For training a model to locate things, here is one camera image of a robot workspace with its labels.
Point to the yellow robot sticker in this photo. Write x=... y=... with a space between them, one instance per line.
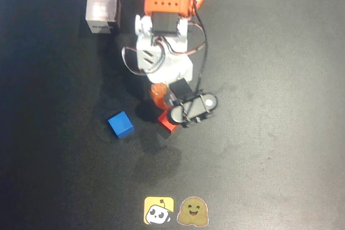
x=159 y=209

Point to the smiling hugging face sticker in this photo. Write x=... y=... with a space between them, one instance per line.
x=192 y=211

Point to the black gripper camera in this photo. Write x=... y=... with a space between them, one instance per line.
x=192 y=108

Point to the blue cube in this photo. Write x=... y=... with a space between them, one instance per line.
x=120 y=124

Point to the white cardboard box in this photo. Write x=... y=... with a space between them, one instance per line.
x=101 y=9

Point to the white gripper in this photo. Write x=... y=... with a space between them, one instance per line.
x=159 y=96

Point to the red cube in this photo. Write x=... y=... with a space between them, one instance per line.
x=165 y=123

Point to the black table mat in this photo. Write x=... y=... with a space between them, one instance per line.
x=269 y=146

